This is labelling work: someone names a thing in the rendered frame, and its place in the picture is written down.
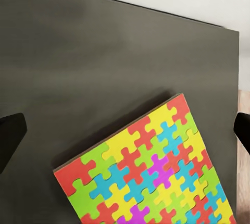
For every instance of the desk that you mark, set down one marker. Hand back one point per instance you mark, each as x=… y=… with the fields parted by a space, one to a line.
x=80 y=70

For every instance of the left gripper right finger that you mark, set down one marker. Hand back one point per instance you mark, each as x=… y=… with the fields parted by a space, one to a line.
x=242 y=129

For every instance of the jigsaw puzzle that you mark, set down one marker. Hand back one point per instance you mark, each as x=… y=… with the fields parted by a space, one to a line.
x=155 y=170

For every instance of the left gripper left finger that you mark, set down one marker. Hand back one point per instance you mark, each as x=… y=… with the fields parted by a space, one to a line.
x=12 y=130

